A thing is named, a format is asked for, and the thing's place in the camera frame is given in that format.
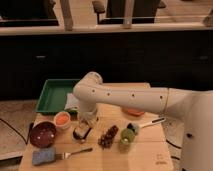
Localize orange flat object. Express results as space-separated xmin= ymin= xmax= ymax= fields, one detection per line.
xmin=122 ymin=108 xmax=145 ymax=117

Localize black office chair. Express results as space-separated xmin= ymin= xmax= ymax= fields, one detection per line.
xmin=92 ymin=0 xmax=166 ymax=25

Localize blue sponge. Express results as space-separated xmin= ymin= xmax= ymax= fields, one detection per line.
xmin=32 ymin=148 xmax=55 ymax=166

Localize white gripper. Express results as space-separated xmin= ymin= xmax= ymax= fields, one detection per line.
xmin=75 ymin=112 xmax=98 ymax=137

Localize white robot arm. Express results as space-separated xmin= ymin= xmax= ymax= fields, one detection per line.
xmin=73 ymin=72 xmax=213 ymax=171

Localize brown grape bunch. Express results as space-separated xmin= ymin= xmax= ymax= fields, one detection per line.
xmin=98 ymin=125 xmax=118 ymax=148

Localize white cloth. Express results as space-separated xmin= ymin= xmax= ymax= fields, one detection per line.
xmin=64 ymin=93 xmax=79 ymax=111

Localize black cable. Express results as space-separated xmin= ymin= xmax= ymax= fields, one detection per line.
xmin=0 ymin=118 xmax=34 ymax=146

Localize dark red bowl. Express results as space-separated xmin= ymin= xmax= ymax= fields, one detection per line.
xmin=30 ymin=121 xmax=56 ymax=148

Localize metal cup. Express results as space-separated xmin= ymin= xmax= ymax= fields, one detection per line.
xmin=73 ymin=129 xmax=90 ymax=142

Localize metal fork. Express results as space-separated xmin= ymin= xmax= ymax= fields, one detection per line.
xmin=55 ymin=148 xmax=93 ymax=160

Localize green plastic tray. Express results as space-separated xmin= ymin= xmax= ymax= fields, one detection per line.
xmin=36 ymin=79 xmax=78 ymax=115

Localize white cup orange contents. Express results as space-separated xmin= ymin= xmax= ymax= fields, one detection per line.
xmin=53 ymin=111 xmax=71 ymax=130

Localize dark cabinet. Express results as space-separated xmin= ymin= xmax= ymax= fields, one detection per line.
xmin=0 ymin=31 xmax=213 ymax=100

